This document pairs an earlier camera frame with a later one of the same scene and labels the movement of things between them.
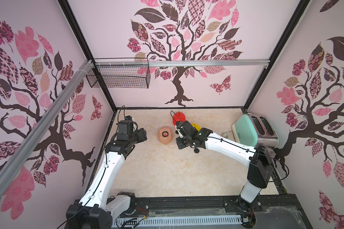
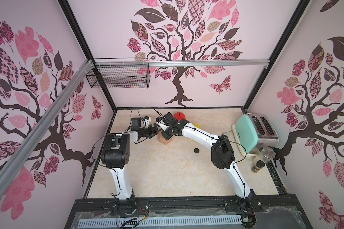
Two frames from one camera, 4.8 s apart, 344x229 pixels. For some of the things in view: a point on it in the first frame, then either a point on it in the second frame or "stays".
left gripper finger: [140, 135] to [157, 128]
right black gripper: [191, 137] to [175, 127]
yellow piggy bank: [197, 126] stays
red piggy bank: [178, 116] stays
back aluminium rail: [182, 63] stays
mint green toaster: [253, 130] stays
